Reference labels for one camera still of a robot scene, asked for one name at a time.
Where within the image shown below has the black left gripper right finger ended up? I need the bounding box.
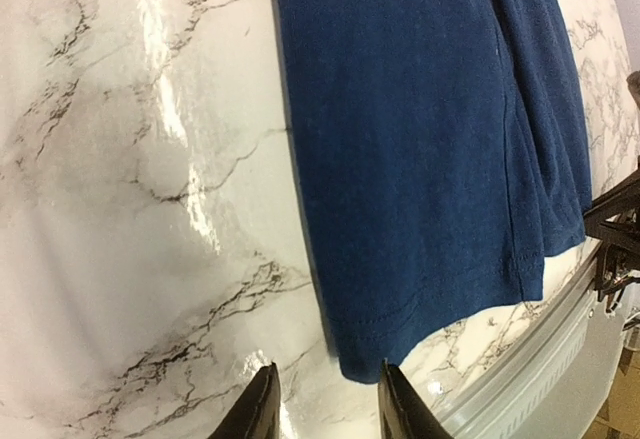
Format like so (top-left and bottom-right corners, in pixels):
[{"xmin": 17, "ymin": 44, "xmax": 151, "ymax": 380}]
[{"xmin": 377, "ymin": 361, "xmax": 453, "ymax": 439}]

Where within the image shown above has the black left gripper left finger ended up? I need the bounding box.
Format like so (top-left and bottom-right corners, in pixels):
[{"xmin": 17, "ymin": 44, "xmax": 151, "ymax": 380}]
[{"xmin": 208, "ymin": 363, "xmax": 281, "ymax": 439}]

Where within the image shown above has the navy blue t-shirt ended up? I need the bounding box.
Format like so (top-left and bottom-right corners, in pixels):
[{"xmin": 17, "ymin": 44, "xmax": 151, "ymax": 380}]
[{"xmin": 277, "ymin": 0, "xmax": 592, "ymax": 384}]

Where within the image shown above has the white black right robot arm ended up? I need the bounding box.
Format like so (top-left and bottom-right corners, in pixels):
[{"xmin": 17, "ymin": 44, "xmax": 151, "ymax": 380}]
[{"xmin": 583, "ymin": 169, "xmax": 639, "ymax": 313}]

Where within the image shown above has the front aluminium table rail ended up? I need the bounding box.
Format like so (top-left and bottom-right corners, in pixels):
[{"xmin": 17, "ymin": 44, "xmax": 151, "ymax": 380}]
[{"xmin": 437, "ymin": 248, "xmax": 630, "ymax": 438}]

